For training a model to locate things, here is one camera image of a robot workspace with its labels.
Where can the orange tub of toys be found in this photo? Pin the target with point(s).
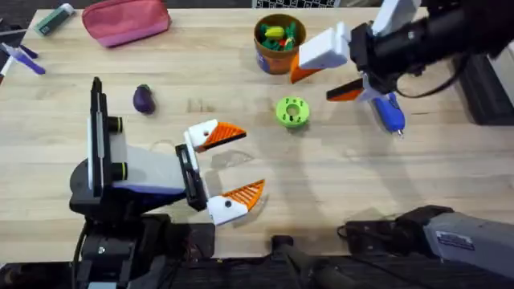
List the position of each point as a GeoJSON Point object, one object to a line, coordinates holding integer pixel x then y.
{"type": "Point", "coordinates": [277, 60]}

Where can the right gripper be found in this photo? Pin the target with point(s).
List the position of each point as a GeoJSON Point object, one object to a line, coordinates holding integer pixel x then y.
{"type": "Point", "coordinates": [379, 56]}

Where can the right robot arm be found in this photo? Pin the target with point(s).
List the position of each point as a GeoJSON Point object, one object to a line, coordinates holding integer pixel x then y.
{"type": "Point", "coordinates": [462, 241]}

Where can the black rail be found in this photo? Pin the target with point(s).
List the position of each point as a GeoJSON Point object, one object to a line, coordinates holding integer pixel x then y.
{"type": "Point", "coordinates": [249, 277]}

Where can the pink zip bag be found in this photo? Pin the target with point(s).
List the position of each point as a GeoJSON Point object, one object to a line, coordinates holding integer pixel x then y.
{"type": "Point", "coordinates": [124, 22]}

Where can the green disc with holes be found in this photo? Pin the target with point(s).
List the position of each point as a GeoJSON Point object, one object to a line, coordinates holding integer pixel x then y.
{"type": "Point", "coordinates": [284, 114]}

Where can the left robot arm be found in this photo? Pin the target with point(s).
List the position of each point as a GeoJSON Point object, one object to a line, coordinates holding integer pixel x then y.
{"type": "Point", "coordinates": [104, 249]}

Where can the black box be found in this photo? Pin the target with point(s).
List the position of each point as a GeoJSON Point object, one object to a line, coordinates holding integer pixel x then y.
{"type": "Point", "coordinates": [488, 96]}

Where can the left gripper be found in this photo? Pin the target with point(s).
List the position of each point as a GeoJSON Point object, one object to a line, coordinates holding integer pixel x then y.
{"type": "Point", "coordinates": [152, 172]}

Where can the purple eggplant toy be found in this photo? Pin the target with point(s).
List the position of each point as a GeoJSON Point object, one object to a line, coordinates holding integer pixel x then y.
{"type": "Point", "coordinates": [143, 100]}

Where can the black and white checkerboard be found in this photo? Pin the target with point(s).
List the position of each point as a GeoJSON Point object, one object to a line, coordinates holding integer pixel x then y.
{"type": "Point", "coordinates": [297, 3]}

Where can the left wrist black upright plate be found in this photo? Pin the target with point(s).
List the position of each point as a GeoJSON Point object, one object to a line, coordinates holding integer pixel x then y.
{"type": "Point", "coordinates": [97, 140]}

